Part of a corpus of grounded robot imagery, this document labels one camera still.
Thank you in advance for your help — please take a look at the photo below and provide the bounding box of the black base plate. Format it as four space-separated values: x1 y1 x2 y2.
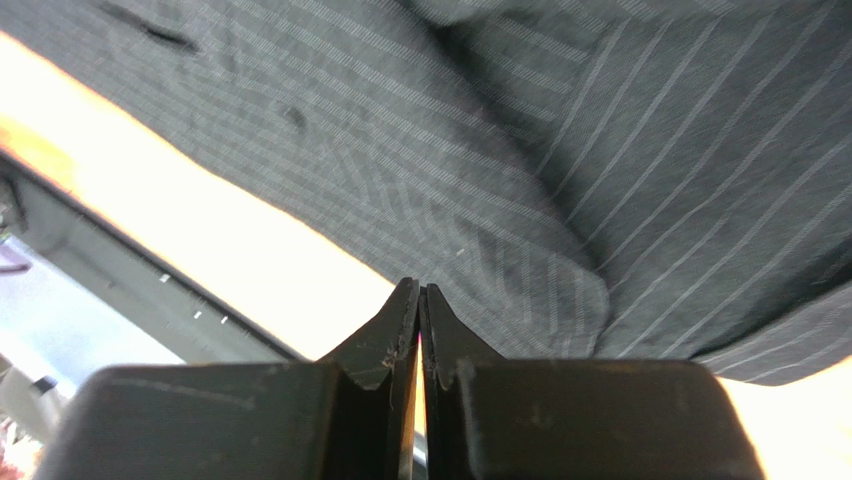
1 153 304 364

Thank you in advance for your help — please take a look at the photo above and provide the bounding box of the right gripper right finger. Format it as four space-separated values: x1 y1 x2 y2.
419 284 763 479

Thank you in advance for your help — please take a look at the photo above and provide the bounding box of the black pinstriped long sleeve shirt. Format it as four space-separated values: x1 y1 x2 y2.
1 1 851 385

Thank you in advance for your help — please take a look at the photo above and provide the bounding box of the aluminium rail frame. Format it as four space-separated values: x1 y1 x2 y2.
1 236 181 443

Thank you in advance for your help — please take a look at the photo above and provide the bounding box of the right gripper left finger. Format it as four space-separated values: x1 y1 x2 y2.
35 278 420 479

